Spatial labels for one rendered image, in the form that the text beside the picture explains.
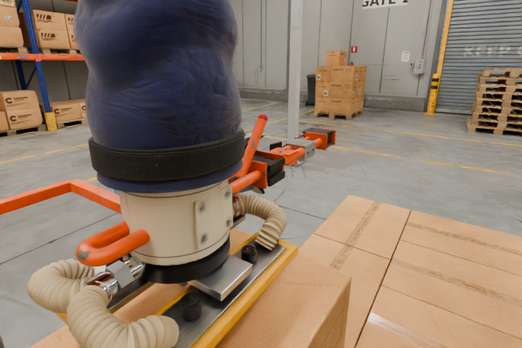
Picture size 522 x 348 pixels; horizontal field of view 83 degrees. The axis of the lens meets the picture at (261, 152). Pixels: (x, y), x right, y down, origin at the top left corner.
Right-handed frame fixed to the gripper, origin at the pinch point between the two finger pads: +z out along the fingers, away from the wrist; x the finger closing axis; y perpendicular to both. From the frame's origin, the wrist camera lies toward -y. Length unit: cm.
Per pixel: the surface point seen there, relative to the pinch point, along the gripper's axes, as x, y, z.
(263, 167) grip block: 2.0, 7.0, 3.6
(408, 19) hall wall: 145, -977, -120
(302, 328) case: -24.6, 16.4, 18.5
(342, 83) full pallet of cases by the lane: -27, -707, -215
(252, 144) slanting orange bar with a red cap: 6.7, 6.7, 0.4
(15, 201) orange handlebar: 0.6, 41.9, -25.0
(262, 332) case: -24.6, 21.4, 12.6
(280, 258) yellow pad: -11.0, 16.4, 13.5
